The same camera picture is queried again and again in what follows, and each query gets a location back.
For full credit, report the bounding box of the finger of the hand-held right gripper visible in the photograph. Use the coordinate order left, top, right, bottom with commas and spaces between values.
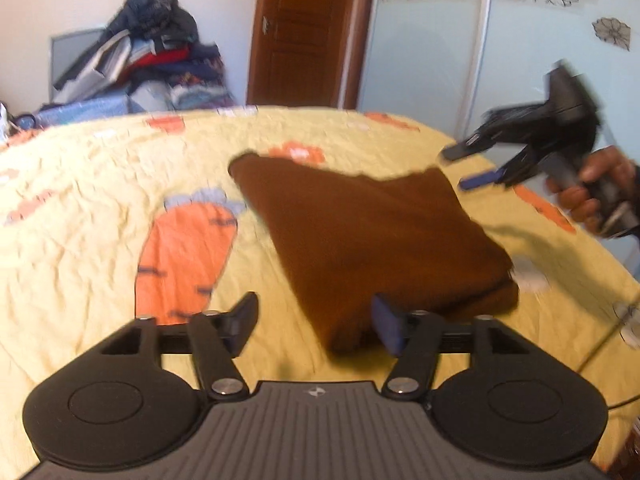
457, 144, 543, 192
439, 102, 546, 163

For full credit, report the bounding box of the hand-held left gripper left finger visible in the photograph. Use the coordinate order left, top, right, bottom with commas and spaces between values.
97, 291, 261, 402

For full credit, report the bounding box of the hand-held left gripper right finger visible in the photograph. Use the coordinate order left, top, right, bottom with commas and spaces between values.
371, 294, 533, 402

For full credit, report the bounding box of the brown knit sweater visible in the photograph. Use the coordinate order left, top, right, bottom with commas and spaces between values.
229, 152, 521, 353

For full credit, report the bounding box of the pile of mixed clothes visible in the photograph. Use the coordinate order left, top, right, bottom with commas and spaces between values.
52, 0, 236, 113

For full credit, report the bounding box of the person's right hand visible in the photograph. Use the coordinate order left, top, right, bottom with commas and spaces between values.
546, 146, 640, 235

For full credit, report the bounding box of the yellow carrot print bed sheet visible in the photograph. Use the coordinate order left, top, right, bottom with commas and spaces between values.
0, 105, 640, 480

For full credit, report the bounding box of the brown wooden door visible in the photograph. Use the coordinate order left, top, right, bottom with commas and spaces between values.
246, 0, 378, 111

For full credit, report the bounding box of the blue folded blanket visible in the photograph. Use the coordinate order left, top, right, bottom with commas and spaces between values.
15, 95, 133, 128

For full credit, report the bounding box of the grey flat board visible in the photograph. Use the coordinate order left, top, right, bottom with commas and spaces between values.
48, 27, 108, 103

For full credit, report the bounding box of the thin dark cable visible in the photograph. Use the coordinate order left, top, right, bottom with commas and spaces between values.
577, 300, 640, 411

